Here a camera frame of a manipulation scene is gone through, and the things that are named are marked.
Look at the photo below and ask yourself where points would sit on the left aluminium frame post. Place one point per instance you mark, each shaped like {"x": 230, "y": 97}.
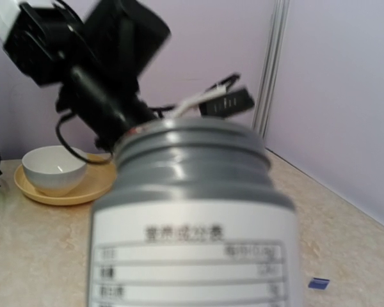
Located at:
{"x": 270, "y": 67}

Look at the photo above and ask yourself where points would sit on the beige plate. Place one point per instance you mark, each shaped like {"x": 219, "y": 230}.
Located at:
{"x": 96, "y": 182}

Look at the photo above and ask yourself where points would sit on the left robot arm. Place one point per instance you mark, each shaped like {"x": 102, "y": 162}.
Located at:
{"x": 96, "y": 61}

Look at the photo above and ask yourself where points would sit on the white bowl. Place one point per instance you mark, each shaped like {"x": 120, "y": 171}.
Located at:
{"x": 52, "y": 167}

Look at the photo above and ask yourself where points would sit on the clear plastic pill organizer box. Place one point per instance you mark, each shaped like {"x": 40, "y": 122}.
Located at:
{"x": 318, "y": 284}

